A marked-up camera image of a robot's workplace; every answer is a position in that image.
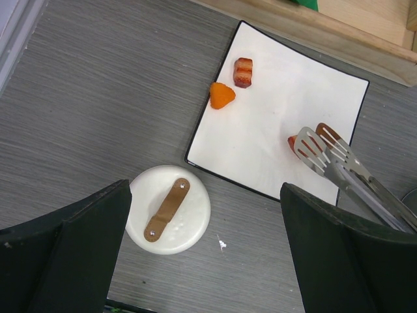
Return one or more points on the metal tongs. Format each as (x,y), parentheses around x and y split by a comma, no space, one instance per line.
(326,153)

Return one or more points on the round metal tin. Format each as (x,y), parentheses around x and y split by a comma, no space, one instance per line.
(410,200)

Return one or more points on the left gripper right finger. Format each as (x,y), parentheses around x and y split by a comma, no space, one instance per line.
(346,263)

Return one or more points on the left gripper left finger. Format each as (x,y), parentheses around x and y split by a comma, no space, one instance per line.
(64,261)

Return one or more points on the green apron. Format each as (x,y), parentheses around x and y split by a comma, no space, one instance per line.
(312,4)

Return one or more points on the small orange carrot piece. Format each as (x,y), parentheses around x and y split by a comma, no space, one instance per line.
(220,95)

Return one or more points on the striped bacon roll piece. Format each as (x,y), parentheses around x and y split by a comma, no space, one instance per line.
(242,74)

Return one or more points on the white square plate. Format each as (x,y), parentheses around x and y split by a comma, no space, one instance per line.
(246,141)

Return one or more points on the white lid brown handle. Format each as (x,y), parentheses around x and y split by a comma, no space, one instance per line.
(170,210)

